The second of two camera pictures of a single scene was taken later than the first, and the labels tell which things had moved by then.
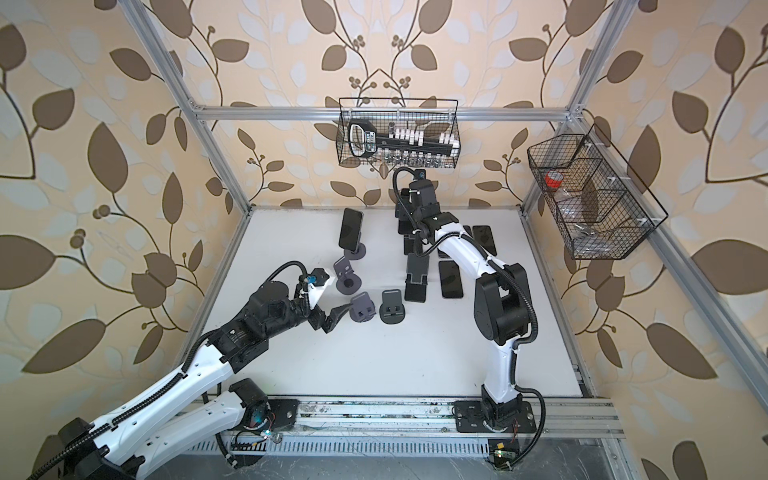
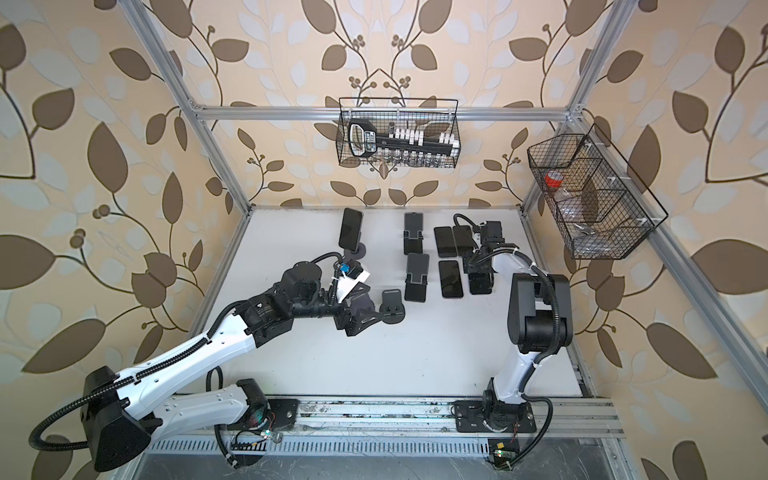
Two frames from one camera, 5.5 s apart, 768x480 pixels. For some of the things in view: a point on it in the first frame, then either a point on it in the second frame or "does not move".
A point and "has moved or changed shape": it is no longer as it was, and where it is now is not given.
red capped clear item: (553, 179) does not move
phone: (404, 212) has moved or changed shape
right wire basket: (605, 209) does not move
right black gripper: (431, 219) → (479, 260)
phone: (350, 234) does not move
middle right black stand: (416, 281) does not move
